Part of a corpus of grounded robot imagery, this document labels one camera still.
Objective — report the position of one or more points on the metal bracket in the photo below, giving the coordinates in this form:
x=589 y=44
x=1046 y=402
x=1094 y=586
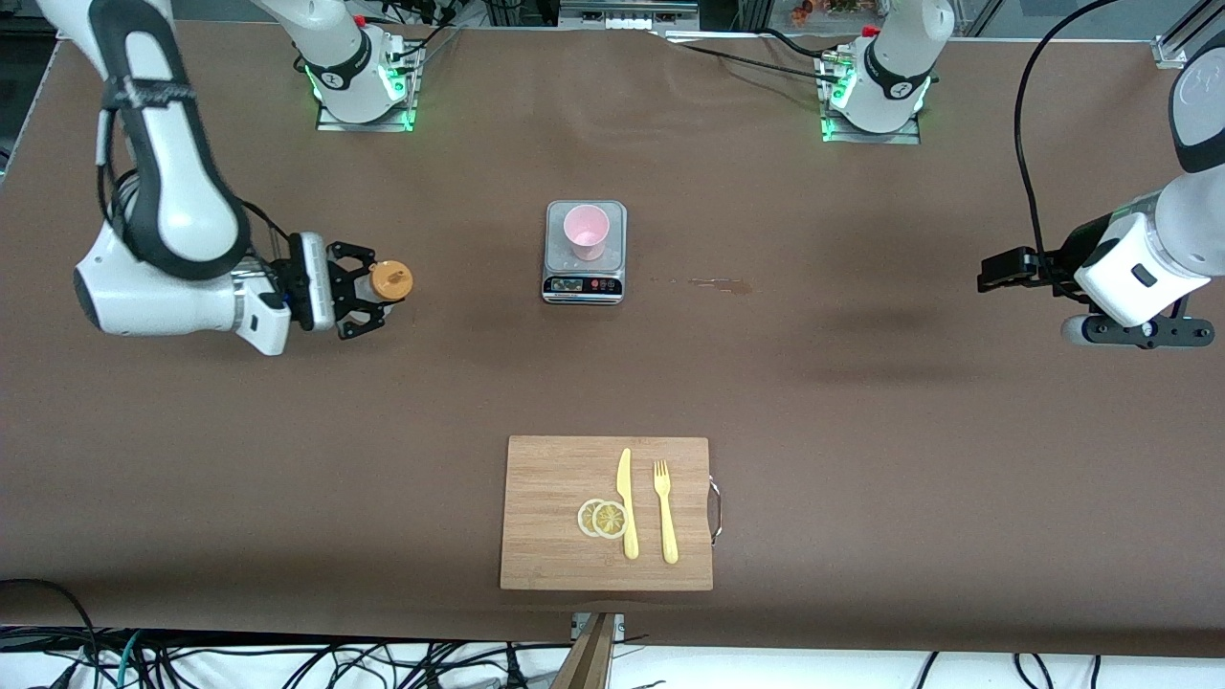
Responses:
x=617 y=624

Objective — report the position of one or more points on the wooden cutting board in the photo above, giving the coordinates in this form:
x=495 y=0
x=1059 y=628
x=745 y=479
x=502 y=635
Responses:
x=545 y=498

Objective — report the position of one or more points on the yellow plastic fork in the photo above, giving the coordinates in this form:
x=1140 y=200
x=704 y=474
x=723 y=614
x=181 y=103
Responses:
x=666 y=517

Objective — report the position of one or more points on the silver kitchen scale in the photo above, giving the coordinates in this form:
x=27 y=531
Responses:
x=585 y=282

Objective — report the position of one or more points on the brown table cover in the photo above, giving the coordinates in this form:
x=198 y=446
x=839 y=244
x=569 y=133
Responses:
x=287 y=459

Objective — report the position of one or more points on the lemon slice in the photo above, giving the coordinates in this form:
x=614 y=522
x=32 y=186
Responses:
x=584 y=519
x=611 y=520

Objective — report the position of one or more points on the pink plastic cup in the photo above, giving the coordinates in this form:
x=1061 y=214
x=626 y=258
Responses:
x=586 y=230

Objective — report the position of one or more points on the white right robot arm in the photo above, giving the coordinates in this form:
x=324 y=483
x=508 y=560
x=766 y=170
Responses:
x=172 y=191

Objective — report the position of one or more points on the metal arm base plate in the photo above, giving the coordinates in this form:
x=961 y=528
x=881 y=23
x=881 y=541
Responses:
x=330 y=122
x=904 y=137

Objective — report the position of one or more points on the sauce bottle with orange cap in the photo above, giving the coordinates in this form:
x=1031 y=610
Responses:
x=390 y=280

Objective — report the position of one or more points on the aluminium frame profile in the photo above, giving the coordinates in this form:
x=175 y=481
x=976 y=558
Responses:
x=1172 y=48

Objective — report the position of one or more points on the grey power strip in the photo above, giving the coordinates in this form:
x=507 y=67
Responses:
x=627 y=14

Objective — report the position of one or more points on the yellow plastic knife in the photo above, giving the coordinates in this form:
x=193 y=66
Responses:
x=627 y=498

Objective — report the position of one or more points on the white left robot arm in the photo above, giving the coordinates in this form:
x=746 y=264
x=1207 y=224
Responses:
x=890 y=67

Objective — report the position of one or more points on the wooden post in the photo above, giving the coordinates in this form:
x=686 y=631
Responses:
x=586 y=660

